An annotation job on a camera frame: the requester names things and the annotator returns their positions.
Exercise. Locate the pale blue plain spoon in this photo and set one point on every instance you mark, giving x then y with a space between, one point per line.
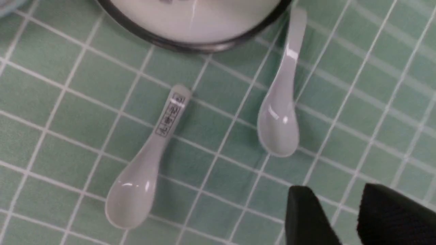
277 127

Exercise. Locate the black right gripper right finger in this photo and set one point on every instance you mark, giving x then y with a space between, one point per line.
387 217

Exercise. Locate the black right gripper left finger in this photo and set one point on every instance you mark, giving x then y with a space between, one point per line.
305 220

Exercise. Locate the green checkered tablecloth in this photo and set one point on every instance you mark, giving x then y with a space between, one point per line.
80 95

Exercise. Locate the white plate black rim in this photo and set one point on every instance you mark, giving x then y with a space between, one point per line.
195 26

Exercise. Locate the white spoon with characters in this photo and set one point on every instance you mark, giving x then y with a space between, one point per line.
131 197

